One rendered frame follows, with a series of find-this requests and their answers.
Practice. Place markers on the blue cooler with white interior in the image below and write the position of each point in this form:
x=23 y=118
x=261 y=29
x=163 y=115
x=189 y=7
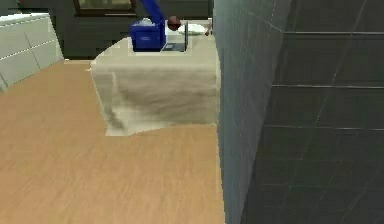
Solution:
x=148 y=37

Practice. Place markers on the grey open laptop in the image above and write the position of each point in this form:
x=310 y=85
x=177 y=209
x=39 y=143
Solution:
x=176 y=45

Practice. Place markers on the white pillow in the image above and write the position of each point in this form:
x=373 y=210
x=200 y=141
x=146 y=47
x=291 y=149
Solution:
x=195 y=29

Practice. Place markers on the brown ball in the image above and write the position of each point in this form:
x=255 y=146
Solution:
x=173 y=22

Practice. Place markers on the dark framed window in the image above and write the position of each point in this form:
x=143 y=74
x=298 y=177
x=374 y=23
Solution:
x=105 y=6

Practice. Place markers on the white chest of drawers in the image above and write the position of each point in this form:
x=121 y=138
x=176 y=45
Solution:
x=23 y=46

